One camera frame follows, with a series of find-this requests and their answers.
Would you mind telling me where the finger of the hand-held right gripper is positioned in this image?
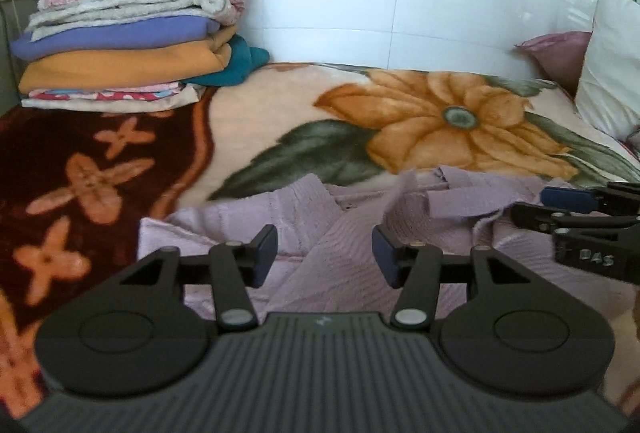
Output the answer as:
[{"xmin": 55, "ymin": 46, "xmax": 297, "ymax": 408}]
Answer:
[
  {"xmin": 540, "ymin": 182, "xmax": 640, "ymax": 216},
  {"xmin": 510, "ymin": 203, "xmax": 640, "ymax": 234}
]

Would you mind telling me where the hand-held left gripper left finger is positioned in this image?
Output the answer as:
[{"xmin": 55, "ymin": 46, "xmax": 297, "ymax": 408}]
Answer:
[{"xmin": 117, "ymin": 224, "xmax": 279, "ymax": 333}]

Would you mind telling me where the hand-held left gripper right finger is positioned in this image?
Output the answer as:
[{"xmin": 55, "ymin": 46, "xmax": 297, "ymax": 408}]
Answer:
[{"xmin": 371, "ymin": 226, "xmax": 538, "ymax": 330}]

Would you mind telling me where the lilac knitted cardigan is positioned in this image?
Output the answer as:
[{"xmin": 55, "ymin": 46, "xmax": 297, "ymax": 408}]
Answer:
[{"xmin": 137, "ymin": 165, "xmax": 640, "ymax": 330}]

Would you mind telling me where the white pillow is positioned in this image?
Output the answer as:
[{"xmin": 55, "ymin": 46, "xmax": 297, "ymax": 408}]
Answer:
[{"xmin": 575, "ymin": 0, "xmax": 640, "ymax": 142}]

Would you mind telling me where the pink pillow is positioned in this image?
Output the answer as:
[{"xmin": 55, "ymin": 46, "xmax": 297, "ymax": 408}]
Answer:
[{"xmin": 515, "ymin": 31, "xmax": 594, "ymax": 96}]

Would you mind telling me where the floral plush blanket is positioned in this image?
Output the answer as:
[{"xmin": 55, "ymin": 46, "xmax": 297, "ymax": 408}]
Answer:
[{"xmin": 0, "ymin": 62, "xmax": 640, "ymax": 421}]

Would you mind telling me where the teal folded cloth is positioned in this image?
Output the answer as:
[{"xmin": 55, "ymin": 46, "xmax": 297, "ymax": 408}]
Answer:
[{"xmin": 187, "ymin": 35, "xmax": 271, "ymax": 88}]

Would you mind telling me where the printed folded sheet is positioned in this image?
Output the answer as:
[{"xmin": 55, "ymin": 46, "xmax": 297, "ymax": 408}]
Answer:
[{"xmin": 21, "ymin": 81, "xmax": 206, "ymax": 110}]

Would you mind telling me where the orange folded cloth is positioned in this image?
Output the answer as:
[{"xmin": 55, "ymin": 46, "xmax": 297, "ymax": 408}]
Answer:
[{"xmin": 19, "ymin": 24, "xmax": 239, "ymax": 94}]

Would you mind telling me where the purple folded cloth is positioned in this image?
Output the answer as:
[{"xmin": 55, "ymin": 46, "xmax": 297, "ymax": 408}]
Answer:
[{"xmin": 10, "ymin": 15, "xmax": 224, "ymax": 62}]

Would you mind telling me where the grey fleece folded blanket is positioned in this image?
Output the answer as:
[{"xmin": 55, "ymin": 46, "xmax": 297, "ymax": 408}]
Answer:
[{"xmin": 25, "ymin": 0, "xmax": 234, "ymax": 42}]

